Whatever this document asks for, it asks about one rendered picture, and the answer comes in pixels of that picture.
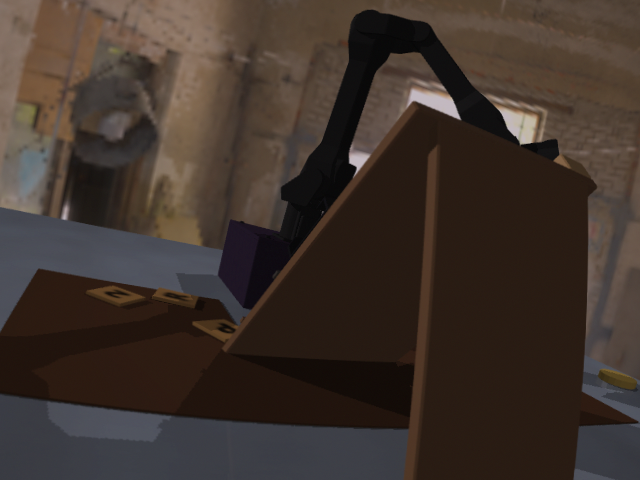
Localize tan letter tile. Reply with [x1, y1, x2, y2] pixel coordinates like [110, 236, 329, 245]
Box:
[192, 319, 238, 343]
[152, 287, 199, 308]
[86, 286, 146, 307]

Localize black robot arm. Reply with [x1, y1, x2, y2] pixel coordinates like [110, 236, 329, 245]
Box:
[272, 10, 559, 242]

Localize olive-yellow flat round disc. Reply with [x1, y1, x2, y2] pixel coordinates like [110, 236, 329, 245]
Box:
[598, 369, 637, 390]

